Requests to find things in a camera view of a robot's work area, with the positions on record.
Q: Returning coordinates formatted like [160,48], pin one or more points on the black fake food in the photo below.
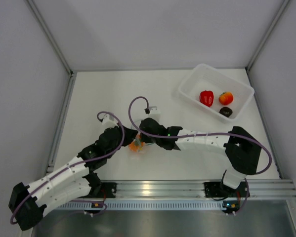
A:
[226,111]

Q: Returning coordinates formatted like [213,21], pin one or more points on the red fake pepper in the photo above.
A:
[206,97]

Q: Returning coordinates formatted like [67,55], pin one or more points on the white slotted cable duct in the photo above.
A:
[149,205]

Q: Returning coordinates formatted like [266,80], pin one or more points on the aluminium frame post right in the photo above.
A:
[267,34]

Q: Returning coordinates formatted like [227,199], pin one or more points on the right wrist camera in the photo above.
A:
[153,113]

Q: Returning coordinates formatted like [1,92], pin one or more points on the aluminium frame post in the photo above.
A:
[48,34]
[267,34]

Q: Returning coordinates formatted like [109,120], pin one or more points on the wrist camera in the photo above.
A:
[153,113]
[108,121]

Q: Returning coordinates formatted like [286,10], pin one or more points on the white plastic basket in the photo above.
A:
[206,78]

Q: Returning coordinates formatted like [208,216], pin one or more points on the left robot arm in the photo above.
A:
[77,178]

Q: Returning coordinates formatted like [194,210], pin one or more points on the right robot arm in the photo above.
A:
[241,151]

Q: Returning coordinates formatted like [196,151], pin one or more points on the clear zip top bag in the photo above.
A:
[145,148]

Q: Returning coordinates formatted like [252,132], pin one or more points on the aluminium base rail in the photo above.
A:
[202,189]

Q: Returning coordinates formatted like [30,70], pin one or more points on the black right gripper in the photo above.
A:
[145,138]

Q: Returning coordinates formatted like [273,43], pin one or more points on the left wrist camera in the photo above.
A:
[108,121]

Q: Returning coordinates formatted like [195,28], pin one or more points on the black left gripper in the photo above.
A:
[129,135]

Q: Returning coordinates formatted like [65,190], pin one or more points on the yellow fake bell pepper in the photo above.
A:
[226,98]

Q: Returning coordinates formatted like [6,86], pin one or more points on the aluminium frame post left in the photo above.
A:
[48,34]

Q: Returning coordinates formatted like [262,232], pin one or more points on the orange fake fruit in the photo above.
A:
[136,146]

